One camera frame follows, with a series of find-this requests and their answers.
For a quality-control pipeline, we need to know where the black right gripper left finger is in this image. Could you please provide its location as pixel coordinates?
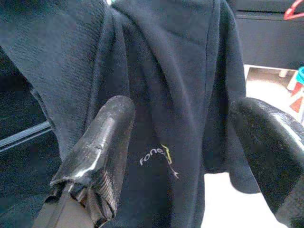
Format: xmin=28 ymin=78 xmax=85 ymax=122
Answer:
xmin=44 ymin=95 xmax=136 ymax=228

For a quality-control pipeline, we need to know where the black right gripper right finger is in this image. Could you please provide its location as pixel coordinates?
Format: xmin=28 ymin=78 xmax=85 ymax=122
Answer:
xmin=229 ymin=97 xmax=304 ymax=228

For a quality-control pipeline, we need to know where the black garment with white logo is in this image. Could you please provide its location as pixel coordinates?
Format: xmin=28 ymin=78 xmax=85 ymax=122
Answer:
xmin=0 ymin=0 xmax=262 ymax=228

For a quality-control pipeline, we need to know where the red plastic hanger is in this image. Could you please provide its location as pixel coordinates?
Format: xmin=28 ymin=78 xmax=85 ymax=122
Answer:
xmin=284 ymin=0 xmax=304 ymax=21

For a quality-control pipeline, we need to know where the black low TV cabinet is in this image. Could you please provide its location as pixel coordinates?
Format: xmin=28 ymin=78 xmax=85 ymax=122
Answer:
xmin=0 ymin=9 xmax=304 ymax=228

